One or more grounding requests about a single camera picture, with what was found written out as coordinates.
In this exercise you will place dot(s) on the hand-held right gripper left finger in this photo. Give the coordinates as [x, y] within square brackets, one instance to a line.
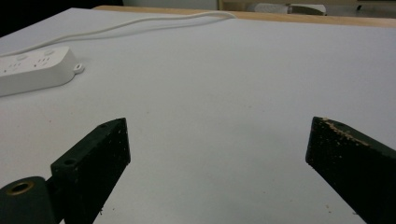
[93, 161]

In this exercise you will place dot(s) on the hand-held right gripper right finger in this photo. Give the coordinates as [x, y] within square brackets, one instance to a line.
[351, 161]

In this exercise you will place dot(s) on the white power strip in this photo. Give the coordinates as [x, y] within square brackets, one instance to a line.
[34, 70]

